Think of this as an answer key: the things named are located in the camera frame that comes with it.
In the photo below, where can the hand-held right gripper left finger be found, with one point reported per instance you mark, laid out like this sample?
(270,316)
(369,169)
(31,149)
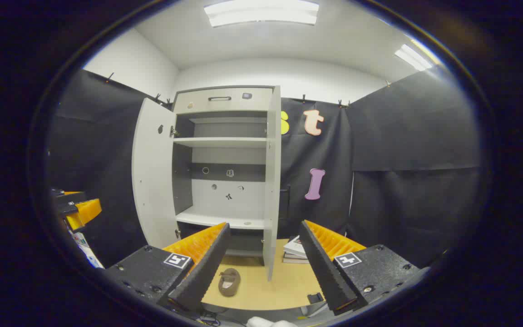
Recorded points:
(204,272)

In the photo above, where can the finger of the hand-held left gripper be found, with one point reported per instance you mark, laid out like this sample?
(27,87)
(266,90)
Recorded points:
(90,211)
(71,198)

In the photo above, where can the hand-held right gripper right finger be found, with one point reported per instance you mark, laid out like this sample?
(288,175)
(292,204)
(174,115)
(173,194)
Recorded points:
(323,272)

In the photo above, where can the brown fuzzy shoe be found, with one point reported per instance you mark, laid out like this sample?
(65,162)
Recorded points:
(229,281)

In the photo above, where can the white cabinet door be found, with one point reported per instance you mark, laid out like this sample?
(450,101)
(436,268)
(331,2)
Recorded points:
(155,181)
(271,181)

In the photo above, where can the white shoe cabinet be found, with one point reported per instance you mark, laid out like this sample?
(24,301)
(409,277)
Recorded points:
(225,141)

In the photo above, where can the white cabinet drawer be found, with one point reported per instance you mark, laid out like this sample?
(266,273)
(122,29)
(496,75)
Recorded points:
(225,100)

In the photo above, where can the small black clamp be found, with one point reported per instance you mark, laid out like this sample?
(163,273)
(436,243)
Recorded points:
(315,298)

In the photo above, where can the computer screen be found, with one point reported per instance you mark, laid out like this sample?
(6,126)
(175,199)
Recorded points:
(86,252)

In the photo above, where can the white fabric object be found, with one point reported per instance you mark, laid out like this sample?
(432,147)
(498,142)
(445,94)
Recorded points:
(266,323)

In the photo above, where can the black backdrop cloth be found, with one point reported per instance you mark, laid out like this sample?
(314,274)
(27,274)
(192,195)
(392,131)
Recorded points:
(402,136)

